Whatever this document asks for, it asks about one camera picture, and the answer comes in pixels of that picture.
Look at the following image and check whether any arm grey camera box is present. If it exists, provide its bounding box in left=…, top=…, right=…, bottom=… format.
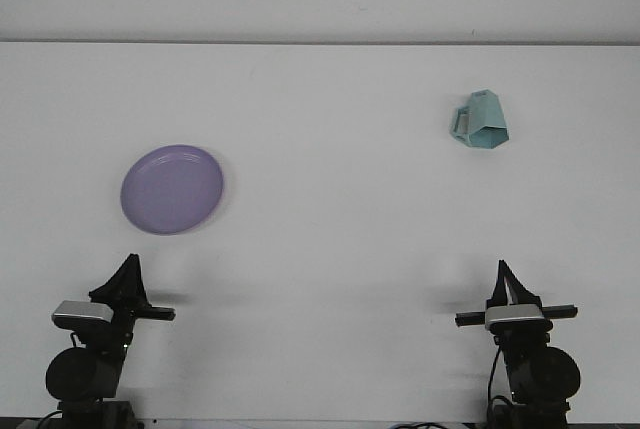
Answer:
left=51, top=300, right=112, bottom=330
left=484, top=304, right=544, bottom=333

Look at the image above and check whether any pale blue hexagonal cup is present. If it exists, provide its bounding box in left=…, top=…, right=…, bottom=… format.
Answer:
left=448, top=89, right=511, bottom=151

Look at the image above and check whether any pale purple round plate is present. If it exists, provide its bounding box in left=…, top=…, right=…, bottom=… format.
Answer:
left=119, top=143, right=225, bottom=236

